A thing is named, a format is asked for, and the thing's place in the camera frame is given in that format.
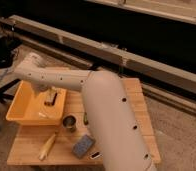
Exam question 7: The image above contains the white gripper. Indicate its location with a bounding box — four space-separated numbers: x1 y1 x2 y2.
31 84 55 96

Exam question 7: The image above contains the wooden brush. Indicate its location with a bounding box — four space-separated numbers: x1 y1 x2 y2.
44 89 57 106

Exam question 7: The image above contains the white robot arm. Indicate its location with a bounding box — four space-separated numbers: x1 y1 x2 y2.
14 53 157 171

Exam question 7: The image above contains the yellow plastic tray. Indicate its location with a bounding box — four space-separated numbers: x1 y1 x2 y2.
6 81 67 126

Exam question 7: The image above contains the small metal cup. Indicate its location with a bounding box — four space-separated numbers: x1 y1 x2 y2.
63 115 76 132

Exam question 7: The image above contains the corn cob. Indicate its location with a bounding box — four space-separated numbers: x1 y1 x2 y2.
38 133 57 161

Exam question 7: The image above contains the green cucumber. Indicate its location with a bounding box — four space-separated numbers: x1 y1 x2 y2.
83 112 89 125

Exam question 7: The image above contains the blue grey sponge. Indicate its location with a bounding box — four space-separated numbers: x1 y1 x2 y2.
72 135 95 158

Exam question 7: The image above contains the long wooden beam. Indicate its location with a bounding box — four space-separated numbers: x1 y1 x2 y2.
9 15 196 94

